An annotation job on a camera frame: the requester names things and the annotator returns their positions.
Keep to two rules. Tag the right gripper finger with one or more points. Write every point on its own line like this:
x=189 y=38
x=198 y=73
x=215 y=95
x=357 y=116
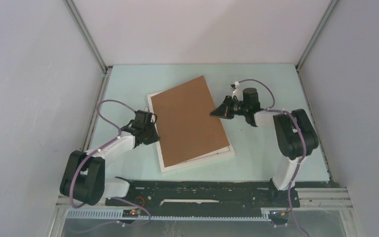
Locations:
x=225 y=112
x=227 y=101

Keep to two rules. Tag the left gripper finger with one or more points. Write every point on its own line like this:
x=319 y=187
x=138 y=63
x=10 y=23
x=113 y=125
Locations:
x=153 y=120
x=149 y=137

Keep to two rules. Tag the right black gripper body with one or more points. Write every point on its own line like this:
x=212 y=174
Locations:
x=241 y=108

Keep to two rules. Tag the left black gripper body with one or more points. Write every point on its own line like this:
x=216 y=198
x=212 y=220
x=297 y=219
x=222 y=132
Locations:
x=149 y=129

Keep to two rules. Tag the brown backing board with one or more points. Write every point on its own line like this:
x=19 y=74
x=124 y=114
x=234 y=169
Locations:
x=186 y=121

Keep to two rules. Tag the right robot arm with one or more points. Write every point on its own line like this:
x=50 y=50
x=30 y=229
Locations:
x=295 y=135

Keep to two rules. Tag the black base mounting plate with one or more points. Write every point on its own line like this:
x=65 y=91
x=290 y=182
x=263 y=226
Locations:
x=199 y=190

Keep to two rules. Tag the left corner aluminium profile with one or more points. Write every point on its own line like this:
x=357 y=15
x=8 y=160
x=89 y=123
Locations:
x=84 y=31

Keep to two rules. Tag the corner aluminium profile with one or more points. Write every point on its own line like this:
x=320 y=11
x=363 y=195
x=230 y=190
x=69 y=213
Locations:
x=331 y=8
x=84 y=31

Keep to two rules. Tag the right corner aluminium profile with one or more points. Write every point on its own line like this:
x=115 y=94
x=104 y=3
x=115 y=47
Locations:
x=331 y=8

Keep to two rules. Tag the white toothed cable duct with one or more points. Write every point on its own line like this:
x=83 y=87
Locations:
x=117 y=214

